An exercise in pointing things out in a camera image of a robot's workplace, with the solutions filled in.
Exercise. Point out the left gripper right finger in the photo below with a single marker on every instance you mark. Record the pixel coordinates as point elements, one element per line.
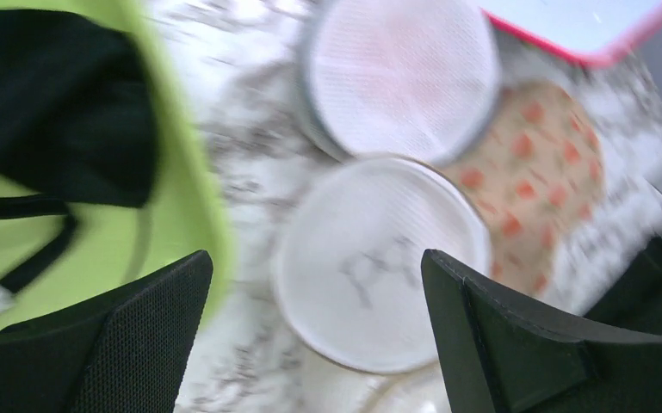
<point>503,351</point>

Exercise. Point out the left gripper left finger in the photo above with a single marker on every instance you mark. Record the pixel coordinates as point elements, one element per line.
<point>125,350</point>

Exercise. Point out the black bra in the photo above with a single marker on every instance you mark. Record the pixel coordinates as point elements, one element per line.
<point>76,126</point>

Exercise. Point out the green plastic tray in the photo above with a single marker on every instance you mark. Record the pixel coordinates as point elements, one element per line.
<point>114,245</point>

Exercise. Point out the floral fabric pouch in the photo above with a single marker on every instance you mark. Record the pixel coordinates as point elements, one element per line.
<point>536,175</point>

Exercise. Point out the pink framed whiteboard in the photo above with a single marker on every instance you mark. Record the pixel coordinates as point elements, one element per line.
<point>597,32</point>

